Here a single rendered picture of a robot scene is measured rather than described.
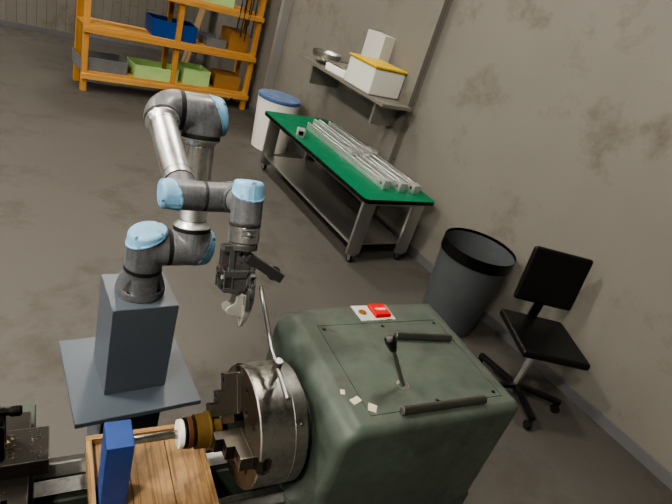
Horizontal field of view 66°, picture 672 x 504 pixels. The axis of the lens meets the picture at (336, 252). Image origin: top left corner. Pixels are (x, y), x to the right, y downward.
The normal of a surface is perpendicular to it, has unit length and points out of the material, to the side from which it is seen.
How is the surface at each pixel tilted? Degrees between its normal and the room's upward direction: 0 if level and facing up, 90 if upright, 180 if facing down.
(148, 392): 0
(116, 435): 0
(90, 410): 0
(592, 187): 90
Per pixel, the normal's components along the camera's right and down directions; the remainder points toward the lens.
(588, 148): -0.82, 0.03
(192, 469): 0.28, -0.85
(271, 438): 0.50, -0.06
